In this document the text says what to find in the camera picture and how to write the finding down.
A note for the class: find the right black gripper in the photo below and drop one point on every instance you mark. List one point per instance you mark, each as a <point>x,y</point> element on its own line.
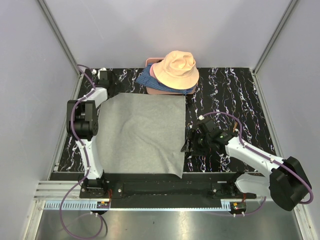
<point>192,134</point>

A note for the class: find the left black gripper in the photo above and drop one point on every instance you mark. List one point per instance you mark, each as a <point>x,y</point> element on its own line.
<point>115,92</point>

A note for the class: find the grey cloth napkin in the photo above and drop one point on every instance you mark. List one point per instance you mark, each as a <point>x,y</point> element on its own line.
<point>142,134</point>

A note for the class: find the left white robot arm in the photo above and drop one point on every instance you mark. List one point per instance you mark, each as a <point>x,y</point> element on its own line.
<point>82,124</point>

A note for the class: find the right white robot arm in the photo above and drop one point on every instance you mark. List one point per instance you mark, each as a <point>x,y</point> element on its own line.
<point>281,179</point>

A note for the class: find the blue patterned cloth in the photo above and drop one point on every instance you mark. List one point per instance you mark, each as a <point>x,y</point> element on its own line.
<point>146,80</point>

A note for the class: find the pink plastic tray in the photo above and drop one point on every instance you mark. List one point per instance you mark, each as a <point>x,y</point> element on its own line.
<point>152,91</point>

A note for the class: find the copper utensil on table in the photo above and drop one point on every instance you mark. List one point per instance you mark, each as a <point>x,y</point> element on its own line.
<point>235,127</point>

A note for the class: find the peach bucket hat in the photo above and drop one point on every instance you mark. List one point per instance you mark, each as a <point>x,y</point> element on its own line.
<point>177,70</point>

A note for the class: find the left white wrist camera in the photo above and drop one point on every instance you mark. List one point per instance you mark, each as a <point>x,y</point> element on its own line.
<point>98,73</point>

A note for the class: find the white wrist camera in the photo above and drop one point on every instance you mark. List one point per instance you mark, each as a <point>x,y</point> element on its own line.
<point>201,117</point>
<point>98,73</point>

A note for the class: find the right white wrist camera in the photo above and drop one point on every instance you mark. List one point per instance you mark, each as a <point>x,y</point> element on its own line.
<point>201,117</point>

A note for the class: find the white slotted cable duct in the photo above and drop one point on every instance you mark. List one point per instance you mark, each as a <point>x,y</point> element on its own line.
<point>77,205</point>

